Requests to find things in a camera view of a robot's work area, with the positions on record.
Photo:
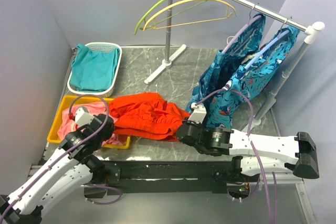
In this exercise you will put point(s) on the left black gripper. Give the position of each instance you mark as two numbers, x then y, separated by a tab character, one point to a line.
111	131

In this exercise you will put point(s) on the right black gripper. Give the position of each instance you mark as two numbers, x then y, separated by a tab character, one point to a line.
198	125

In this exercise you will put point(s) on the orange shorts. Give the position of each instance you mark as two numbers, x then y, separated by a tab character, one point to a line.
147	115

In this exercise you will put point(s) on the yellow hanger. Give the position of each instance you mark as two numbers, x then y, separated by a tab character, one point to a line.
179	8

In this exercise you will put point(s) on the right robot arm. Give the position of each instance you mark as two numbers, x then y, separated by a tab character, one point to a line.
258	154

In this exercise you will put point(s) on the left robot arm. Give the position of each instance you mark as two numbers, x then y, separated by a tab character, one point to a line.
71	165

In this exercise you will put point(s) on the pink patterned shorts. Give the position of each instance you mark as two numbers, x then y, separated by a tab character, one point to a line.
67	126

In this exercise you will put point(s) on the turquoise shark shorts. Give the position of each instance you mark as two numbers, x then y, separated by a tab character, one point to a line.
247	84

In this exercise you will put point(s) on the teal folded shorts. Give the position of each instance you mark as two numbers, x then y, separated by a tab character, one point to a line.
92	69

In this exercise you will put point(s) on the dark blue shark shorts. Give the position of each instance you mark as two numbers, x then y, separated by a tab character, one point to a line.
246	42

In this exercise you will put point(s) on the green hanger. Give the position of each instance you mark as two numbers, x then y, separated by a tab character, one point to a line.
166	23

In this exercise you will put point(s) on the light blue hanger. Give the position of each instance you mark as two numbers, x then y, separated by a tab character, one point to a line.
261	52

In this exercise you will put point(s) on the yellow plastic tray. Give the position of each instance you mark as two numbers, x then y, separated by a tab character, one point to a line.
65	104

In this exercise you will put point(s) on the white perforated basket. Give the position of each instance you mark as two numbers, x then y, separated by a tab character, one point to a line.
115	77

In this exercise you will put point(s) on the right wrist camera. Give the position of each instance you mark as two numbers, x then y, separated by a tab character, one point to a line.
198	113

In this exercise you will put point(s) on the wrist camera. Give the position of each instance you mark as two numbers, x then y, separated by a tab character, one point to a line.
81	116
198	113

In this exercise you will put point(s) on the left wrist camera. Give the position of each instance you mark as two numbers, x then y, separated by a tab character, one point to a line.
81	116

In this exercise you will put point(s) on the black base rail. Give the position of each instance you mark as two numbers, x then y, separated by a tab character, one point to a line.
171	177

